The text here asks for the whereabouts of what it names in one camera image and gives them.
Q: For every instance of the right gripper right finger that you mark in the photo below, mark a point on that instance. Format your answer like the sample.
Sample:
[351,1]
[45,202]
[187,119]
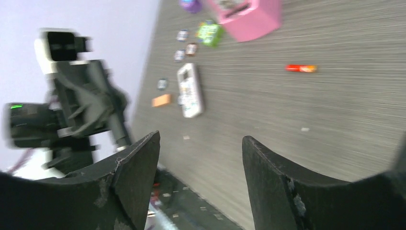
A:
[287,196]

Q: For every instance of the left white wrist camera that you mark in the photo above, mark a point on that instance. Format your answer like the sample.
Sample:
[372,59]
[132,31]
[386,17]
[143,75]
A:
[54,45]

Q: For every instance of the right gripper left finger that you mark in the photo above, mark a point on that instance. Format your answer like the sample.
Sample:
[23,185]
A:
[112,194]

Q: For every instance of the red orange battery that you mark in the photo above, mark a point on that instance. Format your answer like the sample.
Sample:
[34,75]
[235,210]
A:
[301,68]

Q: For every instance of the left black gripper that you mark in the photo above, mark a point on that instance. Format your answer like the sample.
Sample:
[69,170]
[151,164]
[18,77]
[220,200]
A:
[87,99]

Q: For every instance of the small round gear toy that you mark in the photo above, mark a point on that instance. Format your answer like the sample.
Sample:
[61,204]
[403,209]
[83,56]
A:
[162,84]

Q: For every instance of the pink metronome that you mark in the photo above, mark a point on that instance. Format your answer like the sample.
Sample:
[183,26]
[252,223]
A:
[247,20]

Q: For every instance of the green monster toy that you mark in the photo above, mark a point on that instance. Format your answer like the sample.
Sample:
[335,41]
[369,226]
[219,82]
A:
[209,33]

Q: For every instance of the small white round piece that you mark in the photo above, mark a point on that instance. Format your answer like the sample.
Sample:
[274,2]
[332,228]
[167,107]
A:
[182,35]

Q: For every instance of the white remote control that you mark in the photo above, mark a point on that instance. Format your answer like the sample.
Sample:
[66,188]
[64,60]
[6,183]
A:
[191,97]

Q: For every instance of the purple round toy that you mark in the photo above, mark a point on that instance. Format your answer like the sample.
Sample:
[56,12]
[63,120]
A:
[191,6]

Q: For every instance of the wooden block near left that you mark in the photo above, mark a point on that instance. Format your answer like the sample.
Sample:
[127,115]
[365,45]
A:
[162,100]

